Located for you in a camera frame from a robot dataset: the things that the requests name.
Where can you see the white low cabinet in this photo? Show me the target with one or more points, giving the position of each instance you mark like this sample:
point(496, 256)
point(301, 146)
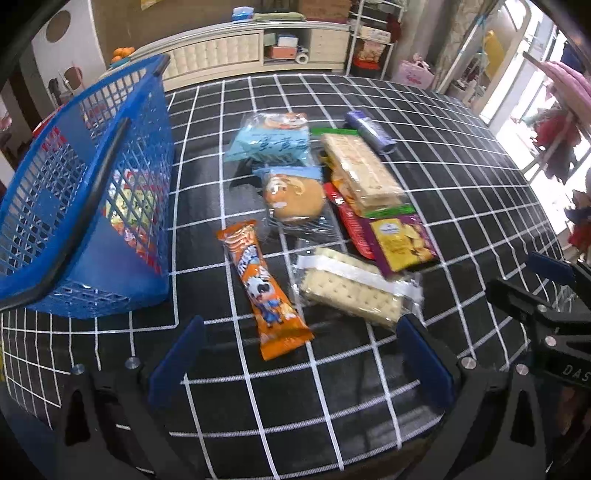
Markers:
point(212, 55)

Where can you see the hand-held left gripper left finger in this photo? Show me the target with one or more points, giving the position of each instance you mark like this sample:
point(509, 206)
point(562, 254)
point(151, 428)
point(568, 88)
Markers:
point(178, 364)

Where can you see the purple yellow snack packet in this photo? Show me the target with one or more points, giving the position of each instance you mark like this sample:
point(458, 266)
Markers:
point(401, 242)

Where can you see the green-edged cracker packet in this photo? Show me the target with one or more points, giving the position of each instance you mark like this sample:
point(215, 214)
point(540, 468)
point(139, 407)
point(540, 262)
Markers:
point(364, 170)

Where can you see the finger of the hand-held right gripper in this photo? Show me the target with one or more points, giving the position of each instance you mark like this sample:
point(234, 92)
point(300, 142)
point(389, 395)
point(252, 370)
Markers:
point(517, 297)
point(551, 267)

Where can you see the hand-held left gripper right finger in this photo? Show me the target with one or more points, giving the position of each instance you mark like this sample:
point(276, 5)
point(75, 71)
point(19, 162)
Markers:
point(425, 364)

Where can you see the clear white cracker packet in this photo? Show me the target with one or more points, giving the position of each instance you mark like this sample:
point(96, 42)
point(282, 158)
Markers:
point(341, 286)

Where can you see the purple roll packet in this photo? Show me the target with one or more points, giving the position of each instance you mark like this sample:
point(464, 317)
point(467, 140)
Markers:
point(369, 129)

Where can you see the round bread packet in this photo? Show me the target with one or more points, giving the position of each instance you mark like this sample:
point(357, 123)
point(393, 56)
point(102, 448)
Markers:
point(291, 198)

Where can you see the black white checkered mat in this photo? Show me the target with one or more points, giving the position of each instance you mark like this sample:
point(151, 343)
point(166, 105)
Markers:
point(461, 184)

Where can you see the orange box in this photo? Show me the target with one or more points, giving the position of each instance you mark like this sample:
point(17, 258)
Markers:
point(282, 53)

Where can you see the pile of oranges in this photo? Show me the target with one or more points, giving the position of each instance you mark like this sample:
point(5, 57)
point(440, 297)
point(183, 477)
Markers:
point(122, 54)

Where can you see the blue plastic mesh basket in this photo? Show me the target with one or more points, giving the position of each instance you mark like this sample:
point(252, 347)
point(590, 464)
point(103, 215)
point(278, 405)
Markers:
point(92, 240)

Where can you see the green folded cloth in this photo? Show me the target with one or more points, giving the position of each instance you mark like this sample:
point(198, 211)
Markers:
point(279, 17)

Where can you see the pink gift bag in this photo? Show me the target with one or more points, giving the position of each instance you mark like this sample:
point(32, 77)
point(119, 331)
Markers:
point(415, 74)

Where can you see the white metal rack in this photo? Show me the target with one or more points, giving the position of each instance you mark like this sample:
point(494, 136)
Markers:
point(353, 27)

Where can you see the printed snack bag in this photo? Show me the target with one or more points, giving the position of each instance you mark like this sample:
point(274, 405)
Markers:
point(371, 50)

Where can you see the blue tissue box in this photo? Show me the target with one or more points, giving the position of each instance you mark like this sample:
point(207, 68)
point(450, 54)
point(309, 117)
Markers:
point(242, 14)

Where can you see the light blue snack packet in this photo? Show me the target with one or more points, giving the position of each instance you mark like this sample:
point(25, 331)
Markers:
point(272, 143)

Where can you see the white tape roll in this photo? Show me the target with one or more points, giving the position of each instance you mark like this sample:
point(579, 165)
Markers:
point(302, 58)

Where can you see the pile of snack packets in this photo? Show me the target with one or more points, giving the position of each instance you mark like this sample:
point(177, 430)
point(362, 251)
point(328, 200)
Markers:
point(134, 198)

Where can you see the red snack packet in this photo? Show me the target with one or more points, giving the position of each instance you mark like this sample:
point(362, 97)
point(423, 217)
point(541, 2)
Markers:
point(351, 226)

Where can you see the orange cartoon snack packet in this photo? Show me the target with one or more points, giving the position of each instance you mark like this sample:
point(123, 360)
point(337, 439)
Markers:
point(263, 295)

